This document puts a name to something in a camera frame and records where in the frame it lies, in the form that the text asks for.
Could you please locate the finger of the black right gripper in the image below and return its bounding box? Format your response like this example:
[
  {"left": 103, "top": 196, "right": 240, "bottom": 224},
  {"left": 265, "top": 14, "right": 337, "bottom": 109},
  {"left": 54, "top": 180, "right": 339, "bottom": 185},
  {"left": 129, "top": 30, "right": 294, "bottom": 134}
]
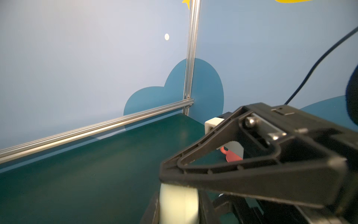
[{"left": 159, "top": 105, "right": 348, "bottom": 208}]

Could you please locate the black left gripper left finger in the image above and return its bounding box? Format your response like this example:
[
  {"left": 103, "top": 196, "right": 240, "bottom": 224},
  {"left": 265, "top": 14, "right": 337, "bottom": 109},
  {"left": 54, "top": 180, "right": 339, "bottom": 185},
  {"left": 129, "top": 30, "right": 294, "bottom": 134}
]
[{"left": 140, "top": 192, "right": 160, "bottom": 224}]

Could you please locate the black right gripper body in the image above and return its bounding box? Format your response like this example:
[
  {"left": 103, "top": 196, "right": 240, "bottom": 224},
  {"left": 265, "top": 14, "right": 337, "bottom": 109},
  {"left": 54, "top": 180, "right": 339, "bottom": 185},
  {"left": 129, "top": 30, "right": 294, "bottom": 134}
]
[{"left": 215, "top": 104, "right": 358, "bottom": 224}]

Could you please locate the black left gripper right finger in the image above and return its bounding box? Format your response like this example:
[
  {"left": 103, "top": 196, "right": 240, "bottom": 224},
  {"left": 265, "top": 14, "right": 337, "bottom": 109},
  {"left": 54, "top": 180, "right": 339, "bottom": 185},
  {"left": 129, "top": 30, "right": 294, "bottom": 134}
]
[{"left": 198, "top": 190, "right": 221, "bottom": 224}]

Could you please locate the white earbud charging case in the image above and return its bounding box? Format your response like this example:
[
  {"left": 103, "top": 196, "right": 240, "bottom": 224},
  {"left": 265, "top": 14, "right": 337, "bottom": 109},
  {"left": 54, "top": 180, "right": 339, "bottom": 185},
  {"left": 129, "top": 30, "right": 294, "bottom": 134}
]
[{"left": 159, "top": 183, "right": 200, "bottom": 224}]

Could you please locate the pink toy watering can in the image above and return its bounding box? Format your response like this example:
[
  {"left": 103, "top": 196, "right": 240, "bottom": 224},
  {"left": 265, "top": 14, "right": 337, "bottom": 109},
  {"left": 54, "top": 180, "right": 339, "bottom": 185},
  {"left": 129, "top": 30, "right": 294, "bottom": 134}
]
[{"left": 220, "top": 147, "right": 243, "bottom": 162}]

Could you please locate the aluminium right frame post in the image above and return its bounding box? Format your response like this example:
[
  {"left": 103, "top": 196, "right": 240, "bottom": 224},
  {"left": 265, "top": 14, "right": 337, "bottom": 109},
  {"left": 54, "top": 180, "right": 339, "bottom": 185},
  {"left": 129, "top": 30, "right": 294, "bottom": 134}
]
[{"left": 182, "top": 0, "right": 201, "bottom": 116}]

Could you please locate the aluminium back frame rail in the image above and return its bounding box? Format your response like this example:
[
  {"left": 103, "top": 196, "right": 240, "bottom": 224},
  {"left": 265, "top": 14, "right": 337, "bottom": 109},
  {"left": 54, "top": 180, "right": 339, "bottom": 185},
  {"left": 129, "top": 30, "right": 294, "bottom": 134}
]
[{"left": 1, "top": 98, "right": 194, "bottom": 164}]

